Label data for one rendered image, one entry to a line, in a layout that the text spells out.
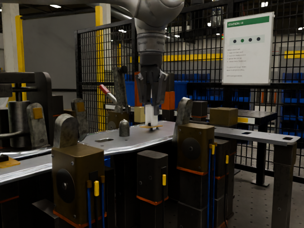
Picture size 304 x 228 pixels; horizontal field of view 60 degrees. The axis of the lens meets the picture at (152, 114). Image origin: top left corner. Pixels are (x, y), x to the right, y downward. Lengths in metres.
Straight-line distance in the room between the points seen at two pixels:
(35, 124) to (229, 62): 0.92
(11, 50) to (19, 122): 7.88
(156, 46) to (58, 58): 2.76
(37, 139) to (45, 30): 2.99
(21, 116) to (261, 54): 0.98
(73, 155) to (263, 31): 1.03
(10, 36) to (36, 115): 7.99
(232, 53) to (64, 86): 2.51
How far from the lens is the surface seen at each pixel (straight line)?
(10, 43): 8.71
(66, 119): 0.49
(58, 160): 0.49
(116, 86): 0.97
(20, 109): 0.83
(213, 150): 0.71
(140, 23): 0.84
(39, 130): 0.78
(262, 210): 1.09
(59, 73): 3.52
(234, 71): 1.32
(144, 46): 0.85
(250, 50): 1.30
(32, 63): 3.82
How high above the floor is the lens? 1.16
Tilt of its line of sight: 7 degrees down
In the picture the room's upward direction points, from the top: straight up
